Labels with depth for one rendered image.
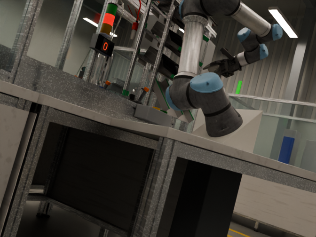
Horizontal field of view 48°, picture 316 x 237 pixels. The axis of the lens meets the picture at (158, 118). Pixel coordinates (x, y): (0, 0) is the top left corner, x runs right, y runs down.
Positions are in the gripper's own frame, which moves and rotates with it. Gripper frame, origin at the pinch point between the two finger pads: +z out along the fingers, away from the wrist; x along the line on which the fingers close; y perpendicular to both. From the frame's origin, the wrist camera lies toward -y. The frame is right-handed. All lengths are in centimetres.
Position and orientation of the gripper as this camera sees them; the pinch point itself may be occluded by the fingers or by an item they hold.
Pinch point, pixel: (208, 70)
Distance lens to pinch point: 212.4
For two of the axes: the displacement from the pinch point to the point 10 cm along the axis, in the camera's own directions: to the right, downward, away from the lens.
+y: 0.7, 9.3, -3.5
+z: -7.7, 2.8, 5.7
